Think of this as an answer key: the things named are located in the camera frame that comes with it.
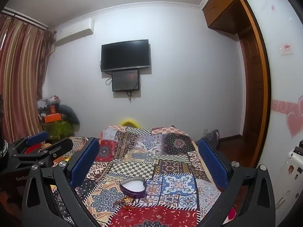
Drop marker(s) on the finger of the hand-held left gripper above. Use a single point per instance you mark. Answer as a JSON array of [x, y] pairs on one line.
[[59, 146], [37, 138]]

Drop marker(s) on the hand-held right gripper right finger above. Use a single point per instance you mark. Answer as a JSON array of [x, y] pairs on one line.
[[213, 163]]

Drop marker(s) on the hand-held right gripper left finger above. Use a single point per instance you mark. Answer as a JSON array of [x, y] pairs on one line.
[[84, 161]]

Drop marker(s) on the purple heart-shaped tin box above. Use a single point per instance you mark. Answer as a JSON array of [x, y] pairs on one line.
[[132, 193]]

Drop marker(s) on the black jewelry stand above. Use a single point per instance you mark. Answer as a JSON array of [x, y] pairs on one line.
[[2, 123]]

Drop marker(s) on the red object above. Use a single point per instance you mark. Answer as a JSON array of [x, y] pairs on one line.
[[30, 150]]

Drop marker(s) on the green cloth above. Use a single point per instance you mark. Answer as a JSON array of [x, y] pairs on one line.
[[58, 130]]

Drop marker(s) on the orange box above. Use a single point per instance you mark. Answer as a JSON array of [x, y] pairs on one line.
[[53, 118]]

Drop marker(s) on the dark grey bag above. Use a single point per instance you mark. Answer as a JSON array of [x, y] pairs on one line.
[[211, 138]]

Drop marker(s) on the dark round bag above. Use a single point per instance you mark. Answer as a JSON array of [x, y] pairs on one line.
[[69, 117]]

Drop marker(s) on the pile of household clutter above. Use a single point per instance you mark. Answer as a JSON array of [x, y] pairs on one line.
[[48, 105]]

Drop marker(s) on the yellow card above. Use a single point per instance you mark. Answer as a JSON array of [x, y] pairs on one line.
[[53, 186]]

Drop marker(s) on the patchwork printed blanket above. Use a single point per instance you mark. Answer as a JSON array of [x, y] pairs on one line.
[[165, 170]]

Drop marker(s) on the yellow plastic object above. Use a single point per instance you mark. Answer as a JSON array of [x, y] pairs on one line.
[[129, 121]]

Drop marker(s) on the striped brown curtain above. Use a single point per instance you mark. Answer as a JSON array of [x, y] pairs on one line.
[[21, 75]]

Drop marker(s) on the pink heart sticker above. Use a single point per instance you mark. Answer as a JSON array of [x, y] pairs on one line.
[[294, 124]]

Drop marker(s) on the pink band sticker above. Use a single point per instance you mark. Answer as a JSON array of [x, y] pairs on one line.
[[284, 106]]

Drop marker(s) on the white sliding wardrobe door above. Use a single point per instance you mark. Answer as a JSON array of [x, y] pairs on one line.
[[279, 80]]

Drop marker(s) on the white air conditioner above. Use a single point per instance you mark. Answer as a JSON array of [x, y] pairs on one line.
[[73, 32]]

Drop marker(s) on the wooden overhead cabinet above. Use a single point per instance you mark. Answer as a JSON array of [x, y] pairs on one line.
[[224, 7]]

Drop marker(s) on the wooden door frame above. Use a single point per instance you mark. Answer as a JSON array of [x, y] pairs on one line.
[[255, 94]]

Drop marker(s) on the small black wall monitor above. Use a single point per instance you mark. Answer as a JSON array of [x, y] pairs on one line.
[[125, 80]]

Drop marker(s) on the black wall television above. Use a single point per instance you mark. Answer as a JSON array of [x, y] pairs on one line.
[[125, 54]]

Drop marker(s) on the white curtain rail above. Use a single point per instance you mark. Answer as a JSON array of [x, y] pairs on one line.
[[26, 19]]

